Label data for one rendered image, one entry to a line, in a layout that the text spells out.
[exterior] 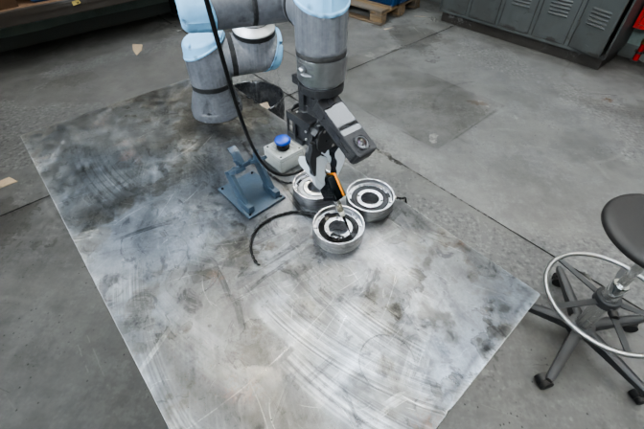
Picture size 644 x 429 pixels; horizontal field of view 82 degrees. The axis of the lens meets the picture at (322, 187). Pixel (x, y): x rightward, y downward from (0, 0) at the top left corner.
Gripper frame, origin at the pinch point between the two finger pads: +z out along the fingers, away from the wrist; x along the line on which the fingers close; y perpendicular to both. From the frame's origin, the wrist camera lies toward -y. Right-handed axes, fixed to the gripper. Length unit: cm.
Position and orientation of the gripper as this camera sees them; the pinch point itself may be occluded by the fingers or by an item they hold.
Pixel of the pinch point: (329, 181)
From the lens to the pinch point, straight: 70.5
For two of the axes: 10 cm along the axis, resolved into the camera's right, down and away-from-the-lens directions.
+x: -7.3, 4.7, -4.9
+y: -6.8, -5.0, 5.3
